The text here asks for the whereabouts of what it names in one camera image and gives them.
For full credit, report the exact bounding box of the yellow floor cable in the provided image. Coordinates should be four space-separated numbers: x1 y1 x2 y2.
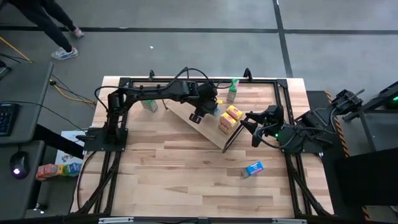
0 36 96 105

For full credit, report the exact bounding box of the person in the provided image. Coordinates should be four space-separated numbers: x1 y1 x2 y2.
0 0 85 62

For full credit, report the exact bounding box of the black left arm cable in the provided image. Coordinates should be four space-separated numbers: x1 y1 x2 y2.
94 66 234 111

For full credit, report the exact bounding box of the grey desk top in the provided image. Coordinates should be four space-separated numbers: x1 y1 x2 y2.
0 139 46 220
0 62 54 144

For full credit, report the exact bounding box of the large black box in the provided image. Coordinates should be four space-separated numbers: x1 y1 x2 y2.
335 149 398 207

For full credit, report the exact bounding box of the silver metal bracket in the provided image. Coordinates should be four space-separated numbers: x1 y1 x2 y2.
272 218 308 224
98 217 134 224

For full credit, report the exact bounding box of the colourful cereal multipack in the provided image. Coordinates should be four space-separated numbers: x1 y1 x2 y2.
35 162 83 182

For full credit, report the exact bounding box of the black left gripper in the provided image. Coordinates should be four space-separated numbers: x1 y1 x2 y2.
188 82 218 124

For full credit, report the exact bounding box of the black keyboard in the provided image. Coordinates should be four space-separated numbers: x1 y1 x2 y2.
0 102 19 138

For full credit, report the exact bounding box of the green and white cereal box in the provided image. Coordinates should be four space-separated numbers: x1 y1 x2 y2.
226 78 240 103

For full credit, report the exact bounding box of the black computer mouse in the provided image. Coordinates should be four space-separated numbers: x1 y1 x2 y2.
9 151 30 180

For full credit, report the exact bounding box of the green Apple Jacks cereal box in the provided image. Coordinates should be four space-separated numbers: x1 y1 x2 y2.
141 99 159 113

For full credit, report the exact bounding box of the wood shelf with black frame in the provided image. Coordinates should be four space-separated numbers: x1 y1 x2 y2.
161 98 253 154

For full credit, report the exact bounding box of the shiny desk foot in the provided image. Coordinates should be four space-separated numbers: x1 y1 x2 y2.
33 202 48 214

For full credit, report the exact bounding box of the yellow cereal box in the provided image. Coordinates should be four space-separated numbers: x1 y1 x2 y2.
225 105 244 121
218 112 238 135

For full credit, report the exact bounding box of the white printed paper bag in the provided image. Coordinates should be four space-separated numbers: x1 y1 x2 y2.
55 129 91 166

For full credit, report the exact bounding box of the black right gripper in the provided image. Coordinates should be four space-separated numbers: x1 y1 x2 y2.
240 105 285 135

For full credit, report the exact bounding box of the black mat with hazard stripe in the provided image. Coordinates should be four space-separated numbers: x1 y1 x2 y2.
306 90 371 220

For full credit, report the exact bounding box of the black metal table frame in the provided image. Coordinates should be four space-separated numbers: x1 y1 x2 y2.
71 68 335 218

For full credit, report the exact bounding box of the thin black desk cable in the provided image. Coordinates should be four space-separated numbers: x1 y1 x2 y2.
0 100 91 133

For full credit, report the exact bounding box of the black metal stand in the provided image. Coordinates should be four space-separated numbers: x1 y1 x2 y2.
341 80 398 150

